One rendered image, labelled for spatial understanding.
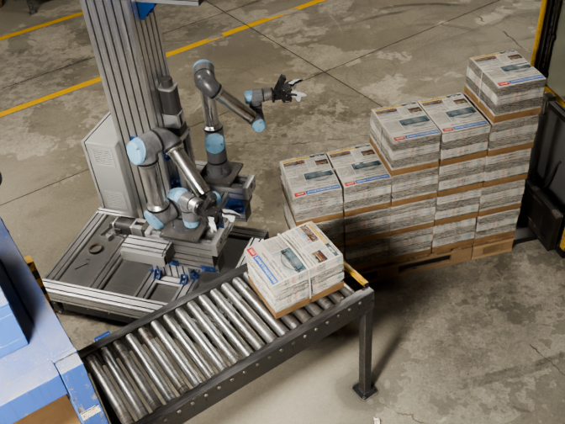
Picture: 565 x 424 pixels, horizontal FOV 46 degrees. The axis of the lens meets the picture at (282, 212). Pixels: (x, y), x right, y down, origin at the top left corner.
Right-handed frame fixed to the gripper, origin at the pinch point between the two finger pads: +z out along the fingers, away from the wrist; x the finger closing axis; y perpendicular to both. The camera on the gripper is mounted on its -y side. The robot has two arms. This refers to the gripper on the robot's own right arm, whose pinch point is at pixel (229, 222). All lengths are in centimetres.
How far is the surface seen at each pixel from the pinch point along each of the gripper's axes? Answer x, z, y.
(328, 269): -28, 36, 23
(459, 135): -148, 28, 1
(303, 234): -33.5, 15.7, 15.9
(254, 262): -5.3, 10.6, 19.8
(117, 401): 72, 7, 54
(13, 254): 88, -20, -19
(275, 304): -2.5, 27.1, 33.3
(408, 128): -132, 5, -1
